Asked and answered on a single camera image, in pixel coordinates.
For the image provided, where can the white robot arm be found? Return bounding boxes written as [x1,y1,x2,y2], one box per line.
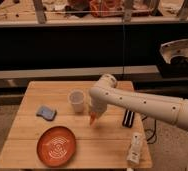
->
[89,74,188,171]

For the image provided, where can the silver robot base dome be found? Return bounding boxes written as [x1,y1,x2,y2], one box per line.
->
[159,39,188,64]

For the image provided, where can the wooden table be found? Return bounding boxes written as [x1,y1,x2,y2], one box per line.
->
[0,81,144,169]

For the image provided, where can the blue sponge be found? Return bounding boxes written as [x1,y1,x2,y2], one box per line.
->
[36,106,56,121]

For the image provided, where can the orange ribbed plate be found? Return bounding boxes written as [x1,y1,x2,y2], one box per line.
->
[36,126,76,167]

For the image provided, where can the orange object on shelf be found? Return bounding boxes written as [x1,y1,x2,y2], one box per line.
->
[89,0,122,17]

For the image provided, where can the black cable on floor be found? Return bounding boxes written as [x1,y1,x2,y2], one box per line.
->
[141,114,159,145]

